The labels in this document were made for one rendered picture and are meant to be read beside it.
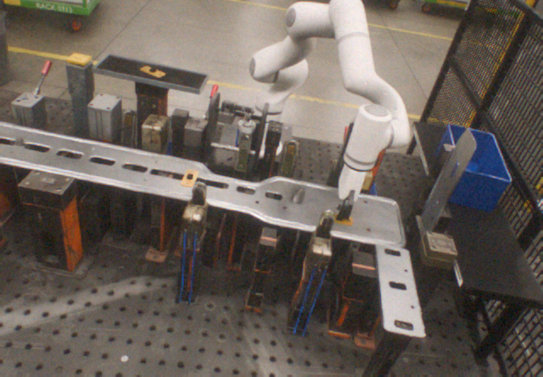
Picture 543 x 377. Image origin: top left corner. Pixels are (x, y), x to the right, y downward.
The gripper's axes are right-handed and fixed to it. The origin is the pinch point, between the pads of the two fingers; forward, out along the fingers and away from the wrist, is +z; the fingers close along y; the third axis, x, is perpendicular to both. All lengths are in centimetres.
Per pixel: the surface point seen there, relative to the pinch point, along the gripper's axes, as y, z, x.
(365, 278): 18.7, 8.1, 7.8
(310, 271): 20.3, 8.1, -7.0
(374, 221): -2.2, 5.5, 11.1
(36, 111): -19, 3, -102
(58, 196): 16, 4, -77
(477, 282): 17.8, 2.2, 36.2
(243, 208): 3.7, 5.8, -28.2
